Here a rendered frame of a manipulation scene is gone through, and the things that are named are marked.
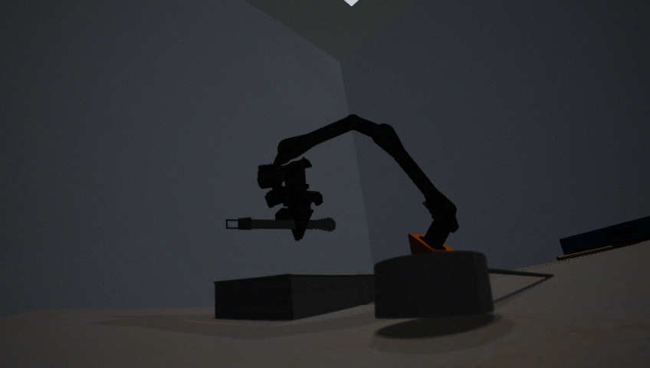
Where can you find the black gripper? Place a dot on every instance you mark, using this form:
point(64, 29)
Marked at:
point(299, 208)

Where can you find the dark grey saucepan with long handle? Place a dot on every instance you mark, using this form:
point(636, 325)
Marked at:
point(436, 284)

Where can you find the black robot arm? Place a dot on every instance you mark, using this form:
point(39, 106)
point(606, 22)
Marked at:
point(443, 211)

